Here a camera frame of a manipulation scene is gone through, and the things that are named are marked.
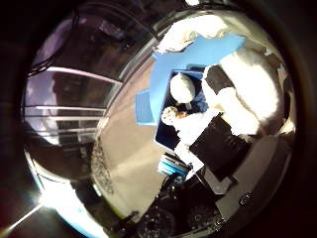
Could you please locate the blue plastic container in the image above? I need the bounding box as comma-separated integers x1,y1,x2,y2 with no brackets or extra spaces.
154,64,214,155

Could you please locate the white plush toy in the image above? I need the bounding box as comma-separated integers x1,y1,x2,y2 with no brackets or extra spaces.
219,49,283,137

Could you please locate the brown spotted plush toy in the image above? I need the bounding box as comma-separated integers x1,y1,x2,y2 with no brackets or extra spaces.
160,105,190,127

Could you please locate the blue striped block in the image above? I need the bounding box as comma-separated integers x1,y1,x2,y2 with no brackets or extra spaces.
157,154,192,179

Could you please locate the pale yellow-green ball toy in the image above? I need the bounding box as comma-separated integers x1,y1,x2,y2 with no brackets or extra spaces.
168,72,196,105

